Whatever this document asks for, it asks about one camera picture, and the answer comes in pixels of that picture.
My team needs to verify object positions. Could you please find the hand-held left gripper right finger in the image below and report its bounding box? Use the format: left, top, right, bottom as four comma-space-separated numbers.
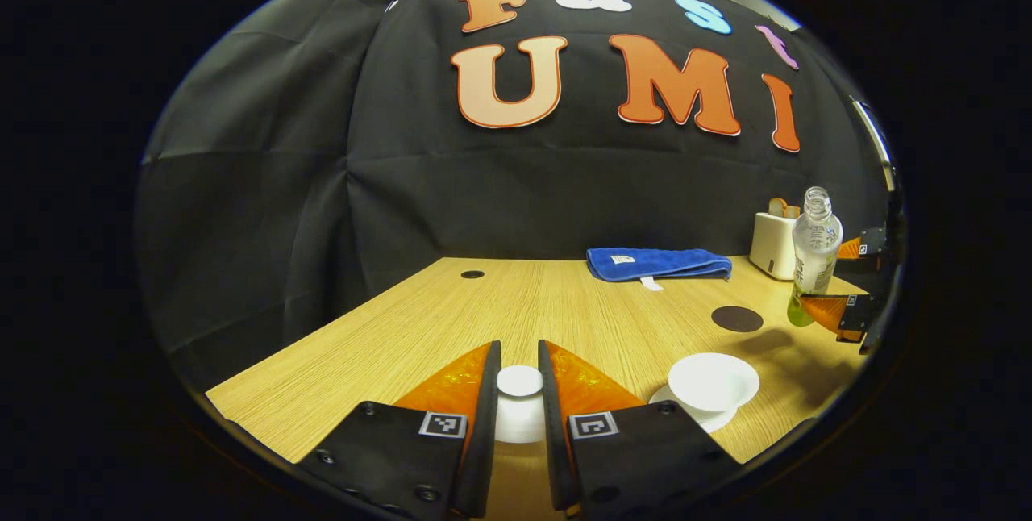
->
538, 339, 744, 520

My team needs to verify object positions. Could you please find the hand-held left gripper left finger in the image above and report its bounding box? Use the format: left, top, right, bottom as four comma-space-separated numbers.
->
294, 340, 502, 520

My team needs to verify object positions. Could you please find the clear water bottle white label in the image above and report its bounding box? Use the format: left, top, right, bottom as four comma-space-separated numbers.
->
787, 186, 844, 328

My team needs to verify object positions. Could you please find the dark round coaster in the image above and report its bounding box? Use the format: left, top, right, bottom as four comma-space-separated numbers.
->
711, 306, 764, 334

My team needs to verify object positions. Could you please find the white teacup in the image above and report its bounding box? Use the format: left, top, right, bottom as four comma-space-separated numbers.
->
668, 352, 760, 413

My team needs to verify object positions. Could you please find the white toy toaster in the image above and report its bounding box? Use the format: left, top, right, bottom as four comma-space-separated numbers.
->
749, 211, 799, 281

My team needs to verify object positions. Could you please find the white saucer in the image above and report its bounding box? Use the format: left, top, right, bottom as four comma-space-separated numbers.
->
649, 384, 739, 435

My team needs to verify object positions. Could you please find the blue folded towel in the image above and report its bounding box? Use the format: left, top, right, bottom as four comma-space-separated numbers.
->
586, 247, 733, 292

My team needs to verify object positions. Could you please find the black backdrop cloth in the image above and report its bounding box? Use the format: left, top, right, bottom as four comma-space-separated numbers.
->
133, 0, 900, 393

